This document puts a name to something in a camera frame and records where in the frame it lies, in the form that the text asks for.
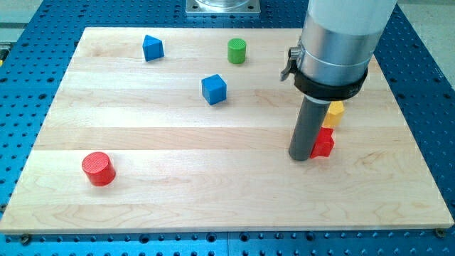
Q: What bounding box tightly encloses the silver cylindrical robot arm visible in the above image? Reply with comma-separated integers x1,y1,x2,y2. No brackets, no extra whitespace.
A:
280,0,397,101

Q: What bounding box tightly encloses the blue cube block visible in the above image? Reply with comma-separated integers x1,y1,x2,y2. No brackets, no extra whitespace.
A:
201,74,227,105

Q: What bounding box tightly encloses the light wooden board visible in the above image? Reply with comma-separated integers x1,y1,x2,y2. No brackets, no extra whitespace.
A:
1,27,454,234

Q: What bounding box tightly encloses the green cylinder block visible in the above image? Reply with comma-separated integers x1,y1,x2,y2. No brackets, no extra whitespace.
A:
227,38,247,64

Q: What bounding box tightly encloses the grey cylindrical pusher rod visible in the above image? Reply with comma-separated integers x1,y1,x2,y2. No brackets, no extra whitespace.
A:
288,96,330,161

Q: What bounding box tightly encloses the red star block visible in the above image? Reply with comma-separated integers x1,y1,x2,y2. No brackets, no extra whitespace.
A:
310,127,335,159

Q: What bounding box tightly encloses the yellow hexagon block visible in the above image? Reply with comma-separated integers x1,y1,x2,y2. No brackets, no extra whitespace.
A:
322,101,345,128

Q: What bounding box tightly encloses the blue triangular prism block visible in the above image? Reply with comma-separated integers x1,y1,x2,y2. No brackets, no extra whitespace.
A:
142,35,164,62

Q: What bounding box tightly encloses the red cylinder block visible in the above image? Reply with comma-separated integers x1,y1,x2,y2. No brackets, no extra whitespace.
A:
82,151,116,186

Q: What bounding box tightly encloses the blue perforated metal table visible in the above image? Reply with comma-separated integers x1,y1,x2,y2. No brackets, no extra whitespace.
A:
1,0,454,255

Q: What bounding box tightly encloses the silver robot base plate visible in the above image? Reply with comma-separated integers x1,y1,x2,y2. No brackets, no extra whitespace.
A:
185,0,261,14

